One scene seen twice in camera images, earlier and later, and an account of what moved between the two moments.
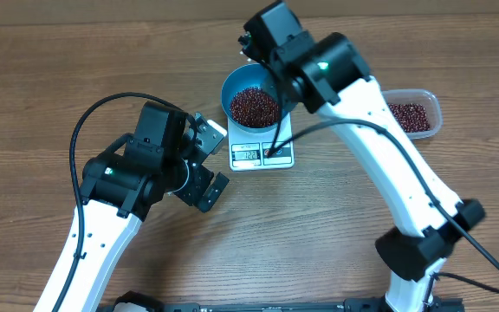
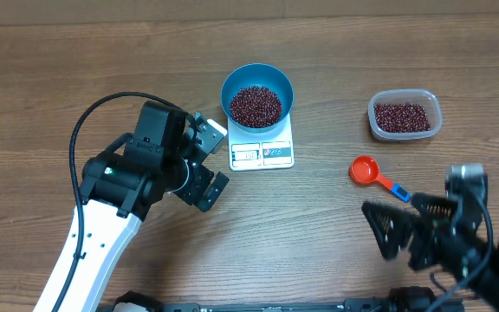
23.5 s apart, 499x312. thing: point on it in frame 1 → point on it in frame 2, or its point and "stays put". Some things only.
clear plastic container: [417, 111] stays put
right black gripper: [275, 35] → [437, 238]
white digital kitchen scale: [249, 151] stays put
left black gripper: [203, 178] stays put
